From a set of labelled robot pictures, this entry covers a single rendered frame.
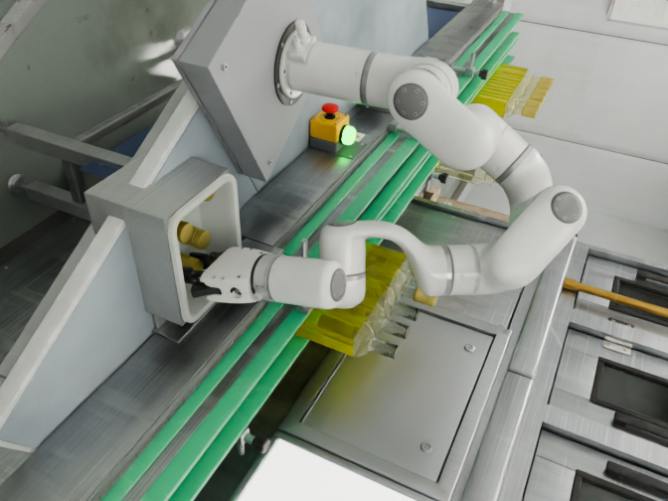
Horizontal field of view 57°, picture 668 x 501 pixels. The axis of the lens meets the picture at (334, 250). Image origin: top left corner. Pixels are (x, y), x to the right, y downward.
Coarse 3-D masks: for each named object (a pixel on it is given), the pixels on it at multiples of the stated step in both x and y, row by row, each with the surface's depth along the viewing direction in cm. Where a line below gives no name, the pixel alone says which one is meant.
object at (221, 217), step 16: (224, 176) 100; (208, 192) 97; (224, 192) 105; (192, 208) 94; (208, 208) 108; (224, 208) 107; (176, 224) 91; (192, 224) 108; (208, 224) 110; (224, 224) 109; (240, 224) 109; (176, 240) 92; (224, 240) 111; (240, 240) 111; (176, 256) 94; (176, 272) 96; (192, 304) 106; (208, 304) 107; (192, 320) 104
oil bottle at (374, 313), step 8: (360, 304) 122; (368, 304) 122; (376, 304) 122; (344, 312) 121; (352, 312) 120; (360, 312) 120; (368, 312) 120; (376, 312) 120; (384, 312) 121; (368, 320) 119; (376, 320) 119; (384, 320) 121; (376, 328) 120
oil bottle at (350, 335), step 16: (320, 320) 118; (336, 320) 118; (352, 320) 118; (304, 336) 121; (320, 336) 119; (336, 336) 117; (352, 336) 115; (368, 336) 116; (352, 352) 117; (368, 352) 118
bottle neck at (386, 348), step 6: (372, 342) 116; (378, 342) 116; (384, 342) 116; (390, 342) 117; (372, 348) 116; (378, 348) 116; (384, 348) 115; (390, 348) 115; (396, 348) 115; (384, 354) 116; (390, 354) 115; (396, 354) 117
